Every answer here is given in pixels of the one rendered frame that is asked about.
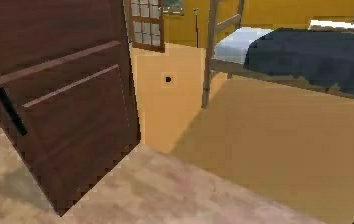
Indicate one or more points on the small black round object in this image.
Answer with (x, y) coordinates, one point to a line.
(168, 79)

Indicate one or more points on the thin black floor lamp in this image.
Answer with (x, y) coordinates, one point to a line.
(196, 28)

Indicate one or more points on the dark brown room door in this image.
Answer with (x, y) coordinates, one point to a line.
(68, 100)

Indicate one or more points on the dark blue blanket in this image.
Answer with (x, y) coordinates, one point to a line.
(311, 60)

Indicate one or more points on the wooden frame bed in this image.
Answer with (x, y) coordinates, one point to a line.
(235, 46)

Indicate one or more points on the framed wall picture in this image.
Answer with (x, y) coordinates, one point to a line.
(173, 6)

